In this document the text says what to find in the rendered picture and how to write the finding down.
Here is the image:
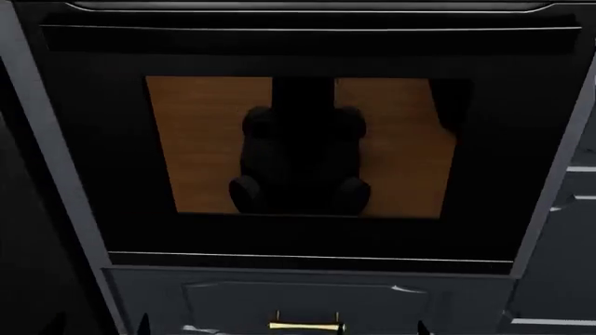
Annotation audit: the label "black oven door with window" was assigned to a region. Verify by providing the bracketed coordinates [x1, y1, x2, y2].
[38, 23, 584, 275]

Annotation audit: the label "grey drawer front panel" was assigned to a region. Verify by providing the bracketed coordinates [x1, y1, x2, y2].
[101, 265, 516, 335]

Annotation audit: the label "grey cabinet drawer fronts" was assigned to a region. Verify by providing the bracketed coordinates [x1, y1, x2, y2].
[506, 61, 596, 335]

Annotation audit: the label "brass drawer handle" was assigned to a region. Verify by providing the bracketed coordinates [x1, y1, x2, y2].
[267, 308, 347, 333]

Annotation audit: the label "black oven door handle bar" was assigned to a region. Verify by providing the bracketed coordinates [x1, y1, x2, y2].
[39, 24, 583, 54]

